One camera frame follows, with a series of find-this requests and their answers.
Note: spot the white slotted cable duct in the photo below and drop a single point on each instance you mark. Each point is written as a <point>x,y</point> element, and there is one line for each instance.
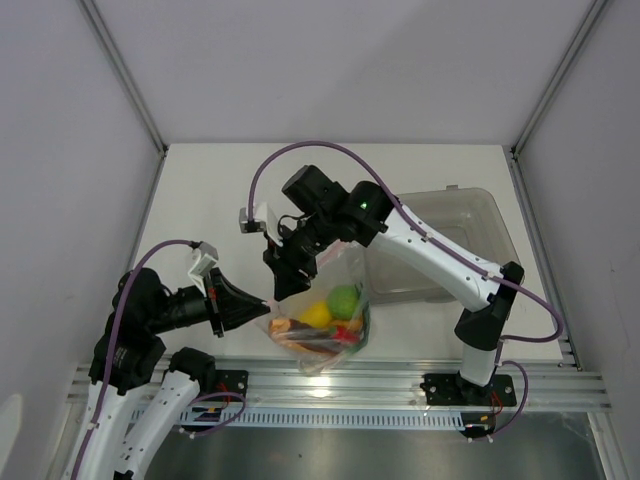
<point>412,419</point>

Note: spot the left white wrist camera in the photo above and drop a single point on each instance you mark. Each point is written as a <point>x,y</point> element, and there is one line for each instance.
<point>204,260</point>

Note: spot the clear zip top bag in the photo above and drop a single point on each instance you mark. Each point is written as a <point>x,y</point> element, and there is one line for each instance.
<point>330,323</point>

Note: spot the right aluminium frame post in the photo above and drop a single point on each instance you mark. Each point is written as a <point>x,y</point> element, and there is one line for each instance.
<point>569,58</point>

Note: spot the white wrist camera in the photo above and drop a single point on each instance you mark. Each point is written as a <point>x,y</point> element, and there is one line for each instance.
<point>204,260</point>
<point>263,221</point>

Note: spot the green round vegetable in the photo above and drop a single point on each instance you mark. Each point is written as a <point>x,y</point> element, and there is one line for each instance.
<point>342,302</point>

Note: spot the red chili pepper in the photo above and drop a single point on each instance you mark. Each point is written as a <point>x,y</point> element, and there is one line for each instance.
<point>343,335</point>

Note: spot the aluminium frame post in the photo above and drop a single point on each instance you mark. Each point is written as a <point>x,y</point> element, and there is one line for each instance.
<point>569,58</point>
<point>112,53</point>

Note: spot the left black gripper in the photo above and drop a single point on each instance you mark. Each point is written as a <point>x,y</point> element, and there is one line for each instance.
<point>236,307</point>

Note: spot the aluminium rail beam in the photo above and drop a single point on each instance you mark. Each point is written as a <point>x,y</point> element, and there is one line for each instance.
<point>360,384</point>

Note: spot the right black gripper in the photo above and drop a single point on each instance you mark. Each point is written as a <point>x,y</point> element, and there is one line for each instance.
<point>288,281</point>

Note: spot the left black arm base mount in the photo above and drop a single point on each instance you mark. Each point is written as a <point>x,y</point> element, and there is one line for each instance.
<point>232,382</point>

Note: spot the yellow mango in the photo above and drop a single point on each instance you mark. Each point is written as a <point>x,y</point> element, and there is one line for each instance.
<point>317,316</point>

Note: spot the grey translucent plastic bin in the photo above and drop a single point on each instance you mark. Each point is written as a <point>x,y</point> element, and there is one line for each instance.
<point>469,217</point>

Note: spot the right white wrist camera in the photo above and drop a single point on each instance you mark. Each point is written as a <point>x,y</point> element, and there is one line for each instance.
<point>263,221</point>

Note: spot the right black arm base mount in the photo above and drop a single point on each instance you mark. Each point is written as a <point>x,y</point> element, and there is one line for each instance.
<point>448,389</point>

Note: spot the left aluminium frame post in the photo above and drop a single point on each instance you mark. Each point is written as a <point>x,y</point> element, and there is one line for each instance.
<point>112,53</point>

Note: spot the green onion stalks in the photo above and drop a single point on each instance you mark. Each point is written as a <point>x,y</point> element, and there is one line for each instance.
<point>364,311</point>

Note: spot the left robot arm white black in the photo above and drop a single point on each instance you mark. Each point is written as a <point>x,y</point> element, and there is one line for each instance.
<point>110,443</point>

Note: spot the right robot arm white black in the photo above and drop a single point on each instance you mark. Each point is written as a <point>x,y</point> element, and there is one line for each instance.
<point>370,217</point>

